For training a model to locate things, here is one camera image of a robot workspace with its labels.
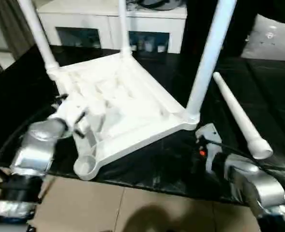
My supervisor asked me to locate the white plastic table top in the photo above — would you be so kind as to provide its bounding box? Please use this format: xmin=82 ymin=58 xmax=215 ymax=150
xmin=45 ymin=51 xmax=201 ymax=182

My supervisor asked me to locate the black table mat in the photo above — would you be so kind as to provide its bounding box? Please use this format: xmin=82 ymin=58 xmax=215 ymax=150
xmin=0 ymin=44 xmax=285 ymax=206

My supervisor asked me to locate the white glass-door cabinet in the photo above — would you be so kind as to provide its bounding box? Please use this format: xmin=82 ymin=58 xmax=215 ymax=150
xmin=36 ymin=0 xmax=187 ymax=54

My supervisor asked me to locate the grey curtain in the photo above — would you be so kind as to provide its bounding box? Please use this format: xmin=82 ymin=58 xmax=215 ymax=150
xmin=0 ymin=0 xmax=37 ymax=69

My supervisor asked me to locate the grey cushion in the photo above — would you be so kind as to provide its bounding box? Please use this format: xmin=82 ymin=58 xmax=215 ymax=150
xmin=241 ymin=14 xmax=285 ymax=61

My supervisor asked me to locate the black cabinet with yellow label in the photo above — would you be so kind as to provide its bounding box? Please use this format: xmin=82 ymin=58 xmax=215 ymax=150
xmin=183 ymin=0 xmax=260 ymax=58

